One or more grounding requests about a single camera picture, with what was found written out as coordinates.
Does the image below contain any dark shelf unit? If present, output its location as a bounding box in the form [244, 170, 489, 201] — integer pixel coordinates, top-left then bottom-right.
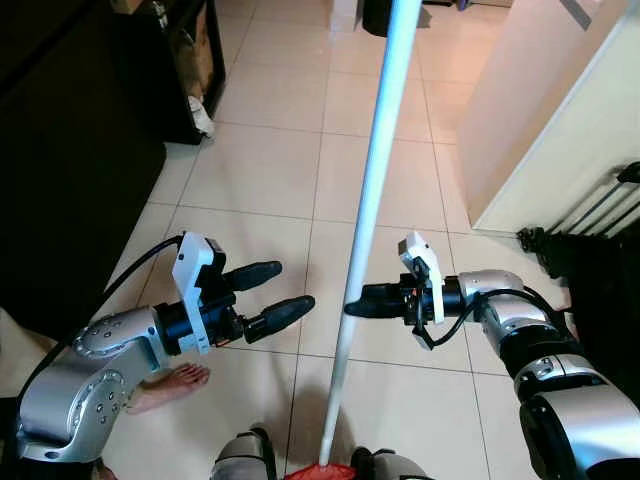
[110, 0, 228, 147]

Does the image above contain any cream white cabinet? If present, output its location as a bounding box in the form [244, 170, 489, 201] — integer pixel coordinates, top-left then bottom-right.
[455, 0, 640, 238]

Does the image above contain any robot right leg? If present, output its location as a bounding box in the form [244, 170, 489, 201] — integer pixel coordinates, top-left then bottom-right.
[350, 448, 438, 480]

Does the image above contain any large black furniture block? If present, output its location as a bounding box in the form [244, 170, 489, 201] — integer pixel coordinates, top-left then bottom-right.
[0, 0, 169, 343]

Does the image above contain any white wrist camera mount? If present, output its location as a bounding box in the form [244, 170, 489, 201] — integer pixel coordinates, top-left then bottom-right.
[170, 232, 229, 353]
[397, 232, 444, 326]

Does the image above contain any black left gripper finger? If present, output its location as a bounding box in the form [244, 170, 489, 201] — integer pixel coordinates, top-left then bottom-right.
[224, 261, 284, 293]
[244, 295, 317, 344]

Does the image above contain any robot left leg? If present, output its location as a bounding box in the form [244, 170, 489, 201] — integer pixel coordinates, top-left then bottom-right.
[210, 428, 278, 480]

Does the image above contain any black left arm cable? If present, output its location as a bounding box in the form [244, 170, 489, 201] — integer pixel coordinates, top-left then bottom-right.
[12, 234, 187, 421]

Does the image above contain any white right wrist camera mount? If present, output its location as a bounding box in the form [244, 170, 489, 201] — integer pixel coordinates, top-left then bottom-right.
[397, 232, 444, 326]

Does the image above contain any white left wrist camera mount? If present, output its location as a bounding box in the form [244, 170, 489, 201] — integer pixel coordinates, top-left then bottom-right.
[170, 232, 229, 353]

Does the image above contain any small white cloth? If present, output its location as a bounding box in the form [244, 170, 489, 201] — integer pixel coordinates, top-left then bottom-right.
[187, 95, 217, 140]

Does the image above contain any robot leg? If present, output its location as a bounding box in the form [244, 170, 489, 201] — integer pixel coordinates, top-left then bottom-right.
[350, 448, 438, 480]
[210, 428, 278, 480]

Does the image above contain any black suitcase with trolley handle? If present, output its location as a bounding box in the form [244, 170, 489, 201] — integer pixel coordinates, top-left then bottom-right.
[517, 160, 640, 403]

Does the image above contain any dark trash can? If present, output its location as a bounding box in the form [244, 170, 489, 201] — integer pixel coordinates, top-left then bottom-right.
[362, 0, 427, 38]

